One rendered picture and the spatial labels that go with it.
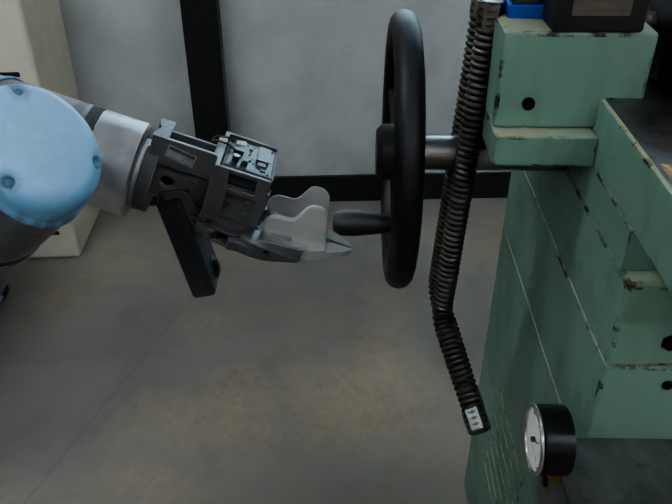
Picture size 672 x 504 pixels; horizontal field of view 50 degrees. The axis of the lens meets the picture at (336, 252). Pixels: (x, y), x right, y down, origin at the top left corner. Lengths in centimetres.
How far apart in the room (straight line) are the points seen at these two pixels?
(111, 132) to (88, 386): 112
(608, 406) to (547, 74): 31
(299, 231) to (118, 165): 17
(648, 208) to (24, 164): 44
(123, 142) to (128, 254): 148
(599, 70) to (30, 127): 47
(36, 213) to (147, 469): 109
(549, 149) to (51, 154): 43
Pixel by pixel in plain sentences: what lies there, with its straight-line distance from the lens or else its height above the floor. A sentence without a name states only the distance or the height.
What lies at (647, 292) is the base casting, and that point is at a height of 79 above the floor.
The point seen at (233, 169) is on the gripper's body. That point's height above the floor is 86.
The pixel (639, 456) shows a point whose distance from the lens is 75.
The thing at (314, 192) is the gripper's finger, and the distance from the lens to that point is 71.
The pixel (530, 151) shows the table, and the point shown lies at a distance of 70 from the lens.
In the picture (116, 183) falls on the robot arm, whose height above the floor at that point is 85.
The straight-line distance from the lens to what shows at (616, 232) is 66.
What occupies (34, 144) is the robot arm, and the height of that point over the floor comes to 95.
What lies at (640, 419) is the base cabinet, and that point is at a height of 64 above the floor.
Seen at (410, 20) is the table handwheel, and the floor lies 95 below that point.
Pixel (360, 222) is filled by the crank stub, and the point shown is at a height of 80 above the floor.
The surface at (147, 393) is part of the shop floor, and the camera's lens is 169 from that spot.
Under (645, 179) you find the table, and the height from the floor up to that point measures 89.
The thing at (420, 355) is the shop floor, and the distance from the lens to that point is 173.
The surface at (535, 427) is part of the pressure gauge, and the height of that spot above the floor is 67.
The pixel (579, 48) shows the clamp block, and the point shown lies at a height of 95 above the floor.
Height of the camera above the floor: 115
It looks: 34 degrees down
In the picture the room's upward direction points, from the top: straight up
